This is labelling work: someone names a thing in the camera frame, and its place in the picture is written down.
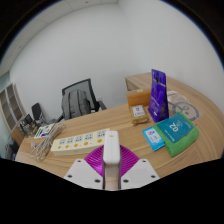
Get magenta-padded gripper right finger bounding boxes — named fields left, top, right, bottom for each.
left=118, top=144, right=160, bottom=190

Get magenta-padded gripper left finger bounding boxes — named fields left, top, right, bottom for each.
left=63, top=144, right=105, bottom=190

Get white charger block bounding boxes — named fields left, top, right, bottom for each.
left=102, top=130, right=120, bottom=183

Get cream power strip orange buttons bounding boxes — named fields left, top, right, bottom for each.
left=50, top=128, right=111, bottom=157

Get blue wipes packet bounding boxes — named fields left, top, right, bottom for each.
left=142, top=126, right=166, bottom=152

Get green cloth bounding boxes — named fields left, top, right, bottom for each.
left=153, top=111, right=200, bottom=158

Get teal flat packet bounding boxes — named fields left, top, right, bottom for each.
left=157, top=114, right=195, bottom=144

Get grey backpack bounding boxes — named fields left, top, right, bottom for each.
left=61, top=89, right=92, bottom=120

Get stack of cardboard boxes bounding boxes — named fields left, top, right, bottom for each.
left=18, top=113, right=38, bottom=137

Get brown cardboard box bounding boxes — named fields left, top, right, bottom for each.
left=125, top=88, right=153, bottom=108

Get black visitor chair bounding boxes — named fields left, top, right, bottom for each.
left=30, top=102, right=48, bottom=126

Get purple standing pouch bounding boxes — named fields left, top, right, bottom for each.
left=147, top=68, right=170, bottom=124

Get black mesh office chair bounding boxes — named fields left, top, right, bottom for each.
left=56, top=78, right=108, bottom=123

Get wooden side cabinet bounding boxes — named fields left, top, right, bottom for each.
left=124, top=73, right=153, bottom=92

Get wooden cabinet with glass doors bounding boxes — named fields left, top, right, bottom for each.
left=0, top=83, right=27, bottom=134

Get white coiled power cable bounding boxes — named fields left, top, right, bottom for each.
left=29, top=122, right=67, bottom=160

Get clear plastic bag with ring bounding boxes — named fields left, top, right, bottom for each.
left=166, top=90, right=204, bottom=122

